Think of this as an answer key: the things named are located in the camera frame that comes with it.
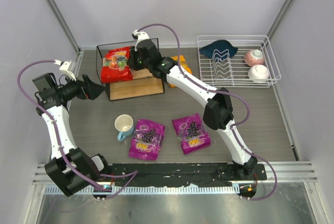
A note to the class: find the white bowl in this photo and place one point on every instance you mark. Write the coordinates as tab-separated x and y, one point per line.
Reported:
258	73

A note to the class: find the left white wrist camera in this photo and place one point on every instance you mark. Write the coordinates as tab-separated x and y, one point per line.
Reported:
67	68

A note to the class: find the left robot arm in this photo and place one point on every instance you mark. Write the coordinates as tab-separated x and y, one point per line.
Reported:
70	168

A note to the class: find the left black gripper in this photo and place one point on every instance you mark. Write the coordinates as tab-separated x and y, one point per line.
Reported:
86	88

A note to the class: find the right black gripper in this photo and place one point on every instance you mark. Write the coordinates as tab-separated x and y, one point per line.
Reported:
134	58

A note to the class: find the pink patterned bowl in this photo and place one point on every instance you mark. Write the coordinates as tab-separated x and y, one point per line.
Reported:
254	57

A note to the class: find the dark blue leaf plate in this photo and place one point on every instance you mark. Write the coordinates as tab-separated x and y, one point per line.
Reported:
220	49

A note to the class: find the red candy bag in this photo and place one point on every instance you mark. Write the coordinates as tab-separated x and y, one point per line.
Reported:
115	67

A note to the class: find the white slotted cable duct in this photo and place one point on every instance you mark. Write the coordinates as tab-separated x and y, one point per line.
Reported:
191	189

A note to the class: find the wooden wire-frame shelf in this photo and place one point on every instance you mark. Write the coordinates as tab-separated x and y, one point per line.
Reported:
142	84

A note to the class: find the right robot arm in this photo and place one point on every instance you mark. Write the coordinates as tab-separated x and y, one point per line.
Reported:
218	113

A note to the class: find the purple candy bag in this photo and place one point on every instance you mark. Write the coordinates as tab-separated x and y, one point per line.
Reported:
147	140
191	132

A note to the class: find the blue and white mug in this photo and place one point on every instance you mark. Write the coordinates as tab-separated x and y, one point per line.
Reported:
124	124

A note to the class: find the white wire dish rack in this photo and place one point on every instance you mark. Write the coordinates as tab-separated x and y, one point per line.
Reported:
226	70

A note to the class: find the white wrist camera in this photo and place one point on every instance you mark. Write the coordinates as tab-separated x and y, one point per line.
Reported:
139	36
67	68

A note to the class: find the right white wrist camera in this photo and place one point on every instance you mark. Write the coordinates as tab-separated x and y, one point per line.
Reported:
139	36

